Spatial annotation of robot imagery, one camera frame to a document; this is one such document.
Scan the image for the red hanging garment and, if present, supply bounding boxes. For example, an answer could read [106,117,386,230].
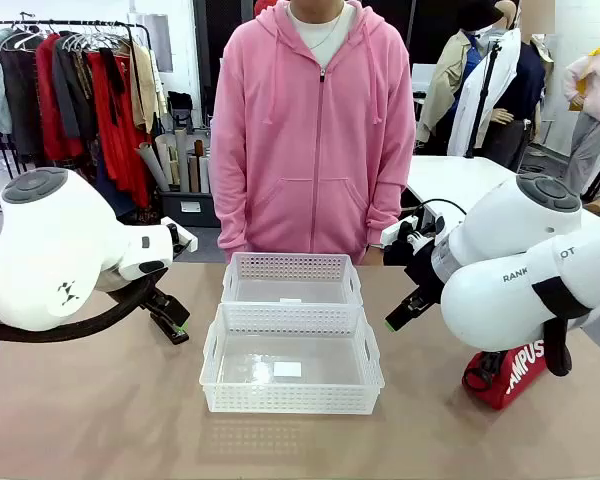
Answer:
[34,34,84,161]

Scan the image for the grey jacket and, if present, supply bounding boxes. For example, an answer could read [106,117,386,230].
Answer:
[52,37,99,141]

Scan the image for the thin black camera cable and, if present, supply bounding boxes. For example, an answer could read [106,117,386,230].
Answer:
[412,198,469,226]

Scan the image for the grey storage bin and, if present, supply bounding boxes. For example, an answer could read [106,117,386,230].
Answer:
[157,189,221,229]

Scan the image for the beige shirt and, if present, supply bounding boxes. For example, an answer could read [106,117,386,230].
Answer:
[127,42,169,134]

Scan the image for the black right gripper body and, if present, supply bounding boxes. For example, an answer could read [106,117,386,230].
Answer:
[403,232,449,304]

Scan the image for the red zip pouch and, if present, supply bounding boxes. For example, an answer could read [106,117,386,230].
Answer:
[462,339,549,411]

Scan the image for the pink sleeved right forearm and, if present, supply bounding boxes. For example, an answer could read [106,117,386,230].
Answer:
[210,164,254,251]

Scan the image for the tall grey cardboard tube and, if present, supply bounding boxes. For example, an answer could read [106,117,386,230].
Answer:
[174,128,191,194]

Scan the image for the black scarf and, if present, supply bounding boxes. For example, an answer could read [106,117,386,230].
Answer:
[99,47,126,126]

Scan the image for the grey paper roll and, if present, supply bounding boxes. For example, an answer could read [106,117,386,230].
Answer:
[137,142,171,194]

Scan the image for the blue denim garment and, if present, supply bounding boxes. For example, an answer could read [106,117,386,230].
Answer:
[94,149,137,217]

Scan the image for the dark grey coat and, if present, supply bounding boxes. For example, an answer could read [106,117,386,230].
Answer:
[0,44,46,161]

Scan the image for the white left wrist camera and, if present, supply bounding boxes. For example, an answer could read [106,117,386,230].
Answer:
[158,216,200,255]

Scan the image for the cream paper roll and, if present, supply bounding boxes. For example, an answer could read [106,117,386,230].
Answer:
[154,134,181,187]

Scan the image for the white basket with bottom sticker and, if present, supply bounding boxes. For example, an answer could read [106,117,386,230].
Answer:
[198,301,386,415]

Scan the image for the white coat mannequin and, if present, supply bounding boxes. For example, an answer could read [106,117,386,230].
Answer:
[447,0,549,174]

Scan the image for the thick black right arm hose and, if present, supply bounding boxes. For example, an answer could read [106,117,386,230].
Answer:
[532,277,594,379]

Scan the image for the white background table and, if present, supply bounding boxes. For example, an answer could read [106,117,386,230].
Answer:
[404,154,531,221]

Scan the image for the thick black arm hose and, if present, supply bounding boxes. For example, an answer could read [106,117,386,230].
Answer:
[532,277,594,379]
[0,277,161,344]

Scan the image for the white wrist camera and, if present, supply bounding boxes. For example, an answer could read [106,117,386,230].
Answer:
[381,214,422,247]
[158,216,200,255]

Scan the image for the pink sleeved left forearm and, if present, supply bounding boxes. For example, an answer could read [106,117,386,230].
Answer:
[367,159,417,247]

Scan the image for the black metal clothes rack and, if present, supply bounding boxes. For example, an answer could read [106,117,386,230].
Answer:
[0,12,156,181]

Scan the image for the white perforated plastic basket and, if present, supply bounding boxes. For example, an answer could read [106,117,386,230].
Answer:
[221,251,365,307]

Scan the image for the thick black left arm hose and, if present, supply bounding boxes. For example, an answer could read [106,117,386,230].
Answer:
[0,277,161,344]

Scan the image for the person in pink hoodie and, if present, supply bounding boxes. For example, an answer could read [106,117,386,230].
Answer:
[209,0,419,266]

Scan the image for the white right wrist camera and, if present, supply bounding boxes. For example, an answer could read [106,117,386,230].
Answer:
[381,214,422,247]

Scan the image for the long red dress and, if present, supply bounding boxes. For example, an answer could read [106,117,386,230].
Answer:
[87,49,154,209]

